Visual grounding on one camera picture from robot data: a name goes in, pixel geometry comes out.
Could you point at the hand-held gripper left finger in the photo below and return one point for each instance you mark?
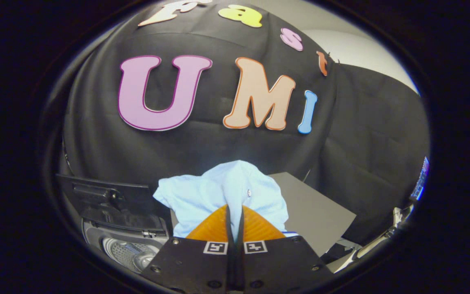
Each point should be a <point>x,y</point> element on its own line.
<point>194,265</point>

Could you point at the white cabinet with grey top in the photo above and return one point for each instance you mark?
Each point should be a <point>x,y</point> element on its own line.
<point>316,212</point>

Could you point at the blue lit screen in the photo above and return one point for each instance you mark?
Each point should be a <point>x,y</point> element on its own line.
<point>420,179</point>

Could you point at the white pole with black cap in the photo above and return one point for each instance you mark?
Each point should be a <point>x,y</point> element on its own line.
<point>373,243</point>

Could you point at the light blue shirt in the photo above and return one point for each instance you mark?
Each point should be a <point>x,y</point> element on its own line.
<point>202,196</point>

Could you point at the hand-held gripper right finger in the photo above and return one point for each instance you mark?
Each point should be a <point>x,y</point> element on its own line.
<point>276,265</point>

